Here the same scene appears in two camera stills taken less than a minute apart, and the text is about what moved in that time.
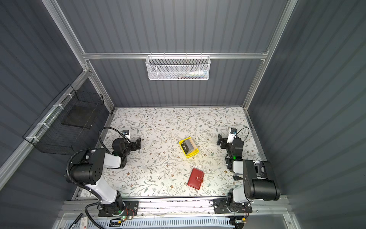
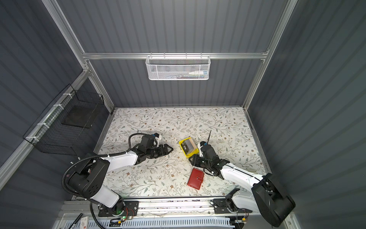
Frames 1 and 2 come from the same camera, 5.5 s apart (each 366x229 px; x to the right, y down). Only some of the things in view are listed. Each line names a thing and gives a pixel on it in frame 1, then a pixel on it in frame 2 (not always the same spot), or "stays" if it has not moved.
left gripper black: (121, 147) → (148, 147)
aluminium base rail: (275, 207) stays
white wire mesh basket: (177, 67) stays
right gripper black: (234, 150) → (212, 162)
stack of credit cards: (188, 146) stays
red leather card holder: (196, 178) stays
